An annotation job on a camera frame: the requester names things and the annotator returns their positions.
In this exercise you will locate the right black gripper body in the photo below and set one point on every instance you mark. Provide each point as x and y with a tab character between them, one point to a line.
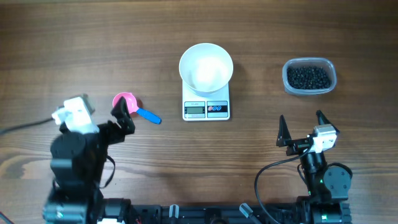
297	147

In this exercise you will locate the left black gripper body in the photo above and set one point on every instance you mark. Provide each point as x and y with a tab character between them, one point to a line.
112	134

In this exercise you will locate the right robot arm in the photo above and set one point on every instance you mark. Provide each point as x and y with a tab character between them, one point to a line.
327	184

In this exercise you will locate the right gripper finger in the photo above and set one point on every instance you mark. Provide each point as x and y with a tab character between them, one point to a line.
283	137
323	120

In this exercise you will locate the white bowl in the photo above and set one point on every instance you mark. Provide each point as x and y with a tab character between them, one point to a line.
205	68

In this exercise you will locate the clear plastic container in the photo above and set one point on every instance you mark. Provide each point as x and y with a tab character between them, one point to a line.
309	61

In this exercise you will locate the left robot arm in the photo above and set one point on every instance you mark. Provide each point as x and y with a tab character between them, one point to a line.
78	157

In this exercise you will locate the black beans pile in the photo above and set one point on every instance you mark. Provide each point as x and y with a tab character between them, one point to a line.
308	78

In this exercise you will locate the white digital kitchen scale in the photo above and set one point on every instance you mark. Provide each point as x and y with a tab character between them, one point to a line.
213	107

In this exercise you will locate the pink scoop blue handle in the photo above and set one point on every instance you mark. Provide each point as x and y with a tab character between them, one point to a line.
133	107

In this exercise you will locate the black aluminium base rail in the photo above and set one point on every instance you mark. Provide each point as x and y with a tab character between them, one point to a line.
217	214

